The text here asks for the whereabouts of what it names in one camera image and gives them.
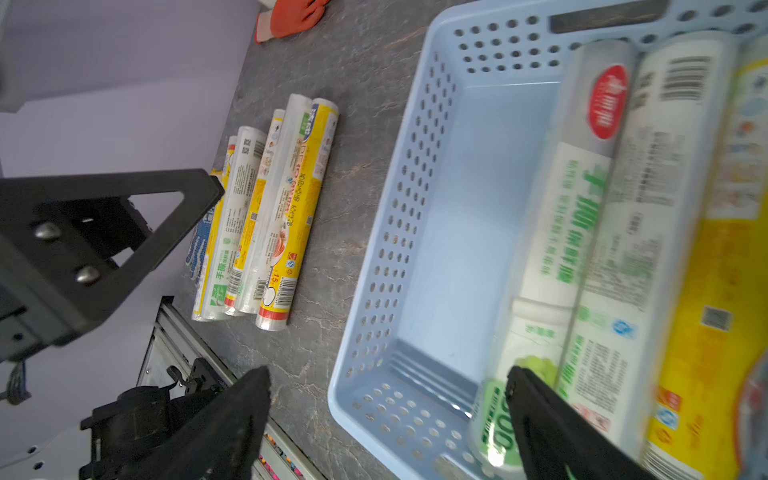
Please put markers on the white green roll far left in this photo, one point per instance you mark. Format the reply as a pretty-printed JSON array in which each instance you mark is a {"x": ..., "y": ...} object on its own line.
[{"x": 244, "y": 164}]

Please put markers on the red rubber glove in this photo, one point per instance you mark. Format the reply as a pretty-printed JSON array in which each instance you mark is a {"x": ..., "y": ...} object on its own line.
[{"x": 287, "y": 18}]

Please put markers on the clear silver plastic wrap roll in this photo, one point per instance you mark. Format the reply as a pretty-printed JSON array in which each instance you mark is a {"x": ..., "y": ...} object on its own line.
[{"x": 651, "y": 211}]

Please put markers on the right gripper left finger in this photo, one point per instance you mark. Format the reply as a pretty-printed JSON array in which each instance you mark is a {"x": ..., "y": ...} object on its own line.
[{"x": 222, "y": 441}]

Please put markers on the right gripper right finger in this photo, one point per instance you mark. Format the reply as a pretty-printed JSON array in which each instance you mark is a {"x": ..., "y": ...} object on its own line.
[{"x": 554, "y": 441}]

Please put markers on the yellow red plastic wrap roll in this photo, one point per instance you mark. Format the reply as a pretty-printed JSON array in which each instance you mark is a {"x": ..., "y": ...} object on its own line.
[{"x": 314, "y": 147}]

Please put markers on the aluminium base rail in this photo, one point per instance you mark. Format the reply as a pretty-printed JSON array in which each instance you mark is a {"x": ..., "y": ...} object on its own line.
[{"x": 176, "y": 352}]

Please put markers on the yellow wrap roll far left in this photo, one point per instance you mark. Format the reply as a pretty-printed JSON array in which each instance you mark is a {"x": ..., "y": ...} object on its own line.
[{"x": 257, "y": 191}]

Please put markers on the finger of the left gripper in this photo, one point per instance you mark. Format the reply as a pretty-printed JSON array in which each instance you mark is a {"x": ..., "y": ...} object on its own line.
[{"x": 73, "y": 248}]

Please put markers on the light blue plastic basket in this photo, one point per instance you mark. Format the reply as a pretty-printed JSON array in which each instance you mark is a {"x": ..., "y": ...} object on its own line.
[{"x": 452, "y": 208}]

